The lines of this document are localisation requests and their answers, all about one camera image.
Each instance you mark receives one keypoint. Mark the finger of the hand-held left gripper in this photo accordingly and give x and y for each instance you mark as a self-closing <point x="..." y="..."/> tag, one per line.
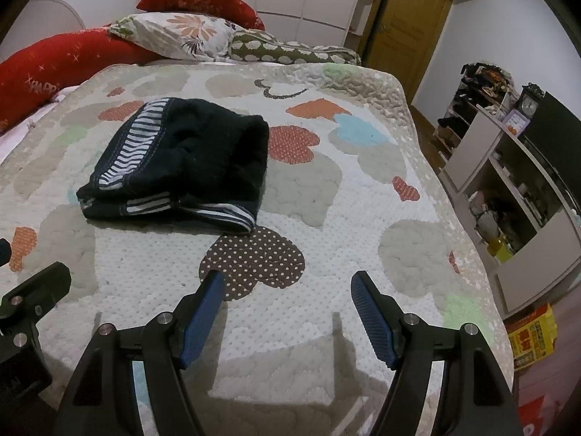
<point x="45" y="284"/>
<point x="3" y="252"/>

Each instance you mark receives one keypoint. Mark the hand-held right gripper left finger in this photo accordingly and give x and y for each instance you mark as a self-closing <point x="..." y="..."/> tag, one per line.
<point x="199" y="324"/>

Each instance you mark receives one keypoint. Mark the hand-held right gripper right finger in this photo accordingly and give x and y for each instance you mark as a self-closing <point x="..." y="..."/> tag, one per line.
<point x="372" y="322"/>

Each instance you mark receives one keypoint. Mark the dark navy striped pants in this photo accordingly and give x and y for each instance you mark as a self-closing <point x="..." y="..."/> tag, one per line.
<point x="204" y="154"/>

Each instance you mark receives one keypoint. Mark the white pink blanket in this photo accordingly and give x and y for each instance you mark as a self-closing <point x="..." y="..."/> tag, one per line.
<point x="9" y="141"/>

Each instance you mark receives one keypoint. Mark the heart print quilt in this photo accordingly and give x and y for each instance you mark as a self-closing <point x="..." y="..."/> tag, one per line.
<point x="317" y="218"/>

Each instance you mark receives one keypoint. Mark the yellow green container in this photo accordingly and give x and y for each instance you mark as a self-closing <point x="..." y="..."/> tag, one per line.
<point x="499" y="250"/>

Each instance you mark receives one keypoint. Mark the yellow cardboard box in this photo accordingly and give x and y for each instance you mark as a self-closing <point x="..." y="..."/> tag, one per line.
<point x="531" y="336"/>

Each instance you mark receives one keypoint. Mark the white cabinet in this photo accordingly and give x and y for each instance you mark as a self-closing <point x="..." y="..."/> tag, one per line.
<point x="531" y="272"/>

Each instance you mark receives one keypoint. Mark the red bag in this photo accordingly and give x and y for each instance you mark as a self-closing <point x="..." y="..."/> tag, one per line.
<point x="540" y="413"/>

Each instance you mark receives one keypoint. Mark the long red pillow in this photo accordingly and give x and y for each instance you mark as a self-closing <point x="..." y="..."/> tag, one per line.
<point x="54" y="63"/>

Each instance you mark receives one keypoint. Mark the white headboard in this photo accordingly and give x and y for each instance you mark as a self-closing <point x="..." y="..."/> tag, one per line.
<point x="50" y="18"/>

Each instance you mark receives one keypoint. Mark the purple framed calendar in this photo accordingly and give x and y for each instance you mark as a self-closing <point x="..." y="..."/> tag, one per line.
<point x="515" y="122"/>

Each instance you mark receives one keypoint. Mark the cluttered shelf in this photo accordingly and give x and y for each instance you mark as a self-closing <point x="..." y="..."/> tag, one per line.
<point x="467" y="95"/>

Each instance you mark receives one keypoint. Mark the black television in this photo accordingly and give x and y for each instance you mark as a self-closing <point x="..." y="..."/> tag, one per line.
<point x="558" y="136"/>

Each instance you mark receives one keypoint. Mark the dark table clock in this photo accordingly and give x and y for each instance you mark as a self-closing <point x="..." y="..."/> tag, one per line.
<point x="529" y="105"/>

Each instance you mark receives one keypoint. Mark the floral white pillow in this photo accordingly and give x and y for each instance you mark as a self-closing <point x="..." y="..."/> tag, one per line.
<point x="181" y="32"/>

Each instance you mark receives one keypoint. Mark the olive dotted pillow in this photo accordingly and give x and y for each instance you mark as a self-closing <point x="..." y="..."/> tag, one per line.
<point x="272" y="50"/>

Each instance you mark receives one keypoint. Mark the wooden door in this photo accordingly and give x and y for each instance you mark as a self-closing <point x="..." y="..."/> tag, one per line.
<point x="408" y="32"/>

